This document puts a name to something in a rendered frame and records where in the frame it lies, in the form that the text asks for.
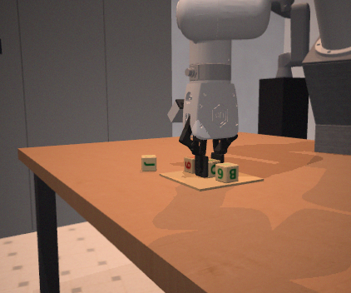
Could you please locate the light tan flat mat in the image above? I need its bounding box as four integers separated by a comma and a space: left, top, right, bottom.
160, 171, 264, 191

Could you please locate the cream toy letter block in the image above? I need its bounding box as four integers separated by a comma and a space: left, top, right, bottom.
141, 155, 156, 171
207, 158, 220, 178
184, 156, 195, 174
215, 162, 239, 183

